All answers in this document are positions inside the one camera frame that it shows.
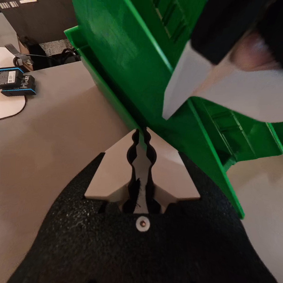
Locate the black cardboard box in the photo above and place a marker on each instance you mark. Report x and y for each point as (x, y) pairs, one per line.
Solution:
(44, 22)

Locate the black camera battery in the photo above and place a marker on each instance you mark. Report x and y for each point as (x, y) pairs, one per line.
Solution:
(24, 83)
(11, 77)

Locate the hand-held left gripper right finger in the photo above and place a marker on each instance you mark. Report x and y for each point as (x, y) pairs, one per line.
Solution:
(174, 176)

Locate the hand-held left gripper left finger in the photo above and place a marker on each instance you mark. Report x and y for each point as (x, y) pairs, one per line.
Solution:
(106, 176)

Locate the green plastic bin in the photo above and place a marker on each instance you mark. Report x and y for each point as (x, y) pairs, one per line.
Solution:
(123, 55)
(74, 36)

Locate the person's right hand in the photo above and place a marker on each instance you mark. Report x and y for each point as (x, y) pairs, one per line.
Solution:
(254, 53)

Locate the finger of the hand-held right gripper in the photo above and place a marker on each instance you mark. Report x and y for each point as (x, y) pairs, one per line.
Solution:
(247, 95)
(185, 84)

